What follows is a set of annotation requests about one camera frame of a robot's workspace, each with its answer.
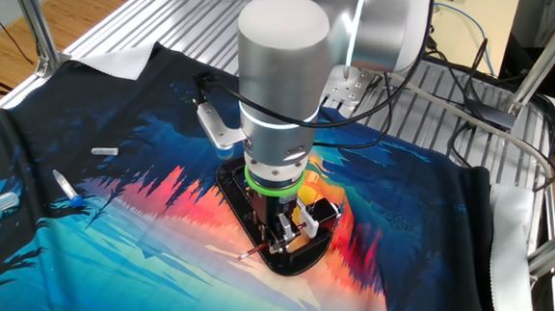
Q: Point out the black pencil sharpener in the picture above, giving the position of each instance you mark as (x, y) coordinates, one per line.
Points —
(322, 215)

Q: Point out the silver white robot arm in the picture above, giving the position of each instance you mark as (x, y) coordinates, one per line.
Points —
(281, 63)

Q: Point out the small white plastic tube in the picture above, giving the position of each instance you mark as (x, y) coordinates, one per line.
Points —
(104, 151)

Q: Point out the blue capped plastic tube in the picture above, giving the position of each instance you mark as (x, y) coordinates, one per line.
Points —
(67, 187)

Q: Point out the red pencil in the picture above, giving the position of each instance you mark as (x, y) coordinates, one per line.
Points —
(252, 252)

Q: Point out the black C-clamp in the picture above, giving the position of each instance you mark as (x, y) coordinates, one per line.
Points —
(236, 196)

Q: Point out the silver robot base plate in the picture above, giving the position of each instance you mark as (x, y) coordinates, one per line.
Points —
(350, 88)

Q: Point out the sunset forest printed cloth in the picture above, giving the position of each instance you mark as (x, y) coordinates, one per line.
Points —
(119, 242)

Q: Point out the black power adapter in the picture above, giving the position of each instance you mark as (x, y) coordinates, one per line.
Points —
(493, 113)

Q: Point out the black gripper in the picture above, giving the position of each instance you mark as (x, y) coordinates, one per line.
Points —
(270, 209)

